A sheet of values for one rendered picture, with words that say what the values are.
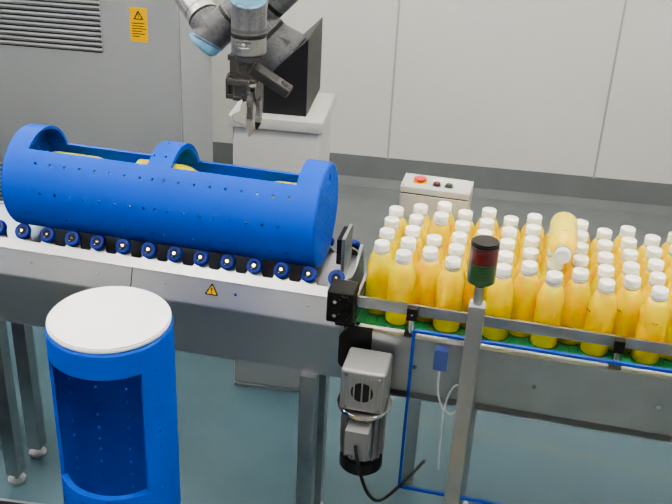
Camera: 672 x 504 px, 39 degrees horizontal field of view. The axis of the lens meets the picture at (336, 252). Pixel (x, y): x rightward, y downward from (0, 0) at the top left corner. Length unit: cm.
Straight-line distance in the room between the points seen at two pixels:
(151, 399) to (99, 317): 22
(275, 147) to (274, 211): 83
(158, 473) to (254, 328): 52
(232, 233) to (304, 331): 34
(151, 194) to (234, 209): 23
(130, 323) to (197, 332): 57
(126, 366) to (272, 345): 65
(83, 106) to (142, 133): 28
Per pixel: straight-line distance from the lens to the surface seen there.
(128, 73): 423
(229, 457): 342
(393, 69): 530
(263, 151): 327
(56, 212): 269
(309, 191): 244
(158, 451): 232
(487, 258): 210
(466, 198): 274
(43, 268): 281
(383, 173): 549
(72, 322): 222
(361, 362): 238
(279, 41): 322
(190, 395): 371
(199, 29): 261
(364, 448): 243
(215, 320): 267
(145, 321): 220
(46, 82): 439
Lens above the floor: 219
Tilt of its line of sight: 28 degrees down
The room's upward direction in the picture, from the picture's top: 3 degrees clockwise
